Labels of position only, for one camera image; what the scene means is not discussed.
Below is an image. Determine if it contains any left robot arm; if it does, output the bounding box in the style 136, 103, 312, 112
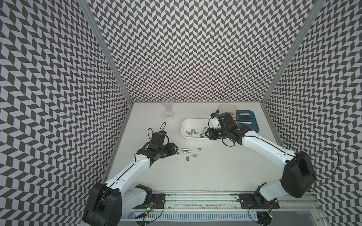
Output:
82, 131, 178, 226

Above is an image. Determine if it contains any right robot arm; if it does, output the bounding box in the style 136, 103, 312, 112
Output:
205, 112, 316, 208

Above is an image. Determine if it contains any white plastic storage box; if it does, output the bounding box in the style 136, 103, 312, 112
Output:
181, 118, 219, 139

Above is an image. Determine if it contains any beige folded cloth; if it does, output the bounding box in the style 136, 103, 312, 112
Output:
218, 105, 236, 115

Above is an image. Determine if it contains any white yogurt cup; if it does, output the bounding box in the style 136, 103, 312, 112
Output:
164, 111, 173, 121

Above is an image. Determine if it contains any teal tray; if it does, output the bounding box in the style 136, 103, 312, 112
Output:
216, 109, 260, 133

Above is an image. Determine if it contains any clear drinking glass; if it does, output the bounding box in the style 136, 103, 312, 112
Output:
162, 98, 173, 112

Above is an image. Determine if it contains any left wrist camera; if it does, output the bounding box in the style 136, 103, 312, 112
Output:
150, 131, 167, 146

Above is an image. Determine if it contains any metal base rail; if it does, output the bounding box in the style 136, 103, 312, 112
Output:
124, 192, 320, 211

